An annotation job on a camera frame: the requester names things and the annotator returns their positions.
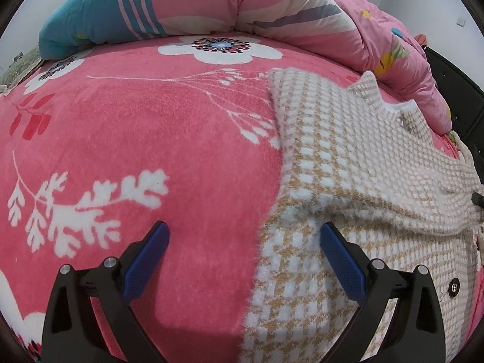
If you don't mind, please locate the pink floral blanket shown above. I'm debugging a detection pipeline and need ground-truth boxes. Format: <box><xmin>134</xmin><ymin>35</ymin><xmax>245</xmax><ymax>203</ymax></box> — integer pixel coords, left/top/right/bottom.
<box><xmin>0</xmin><ymin>34</ymin><xmax>467</xmax><ymax>363</ymax></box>

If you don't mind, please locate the black bed frame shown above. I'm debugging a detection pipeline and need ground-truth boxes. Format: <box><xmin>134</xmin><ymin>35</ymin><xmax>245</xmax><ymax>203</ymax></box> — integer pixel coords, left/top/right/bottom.
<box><xmin>421</xmin><ymin>45</ymin><xmax>484</xmax><ymax>193</ymax></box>

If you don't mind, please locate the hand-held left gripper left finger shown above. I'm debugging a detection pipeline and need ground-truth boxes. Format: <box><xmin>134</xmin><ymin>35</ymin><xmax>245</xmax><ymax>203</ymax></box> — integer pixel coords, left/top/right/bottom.
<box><xmin>41</xmin><ymin>221</ymin><xmax>170</xmax><ymax>363</ymax></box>

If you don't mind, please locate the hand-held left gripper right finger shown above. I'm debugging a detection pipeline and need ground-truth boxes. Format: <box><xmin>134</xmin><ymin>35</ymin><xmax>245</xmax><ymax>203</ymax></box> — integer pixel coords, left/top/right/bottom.
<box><xmin>319</xmin><ymin>222</ymin><xmax>447</xmax><ymax>363</ymax></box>

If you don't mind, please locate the pink and blue quilt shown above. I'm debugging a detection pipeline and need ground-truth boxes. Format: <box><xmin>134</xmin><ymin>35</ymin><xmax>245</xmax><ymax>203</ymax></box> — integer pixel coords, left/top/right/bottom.
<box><xmin>38</xmin><ymin>0</ymin><xmax>453</xmax><ymax>135</ymax></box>

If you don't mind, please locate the beige white checked knit coat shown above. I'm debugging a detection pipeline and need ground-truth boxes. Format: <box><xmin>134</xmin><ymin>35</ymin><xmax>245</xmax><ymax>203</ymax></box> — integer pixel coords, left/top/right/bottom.
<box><xmin>240</xmin><ymin>67</ymin><xmax>484</xmax><ymax>363</ymax></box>

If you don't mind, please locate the patterned mattress sheet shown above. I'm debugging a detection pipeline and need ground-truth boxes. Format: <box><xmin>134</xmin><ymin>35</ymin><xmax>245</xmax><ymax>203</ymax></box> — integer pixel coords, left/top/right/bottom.
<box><xmin>0</xmin><ymin>46</ymin><xmax>43</xmax><ymax>96</ymax></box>

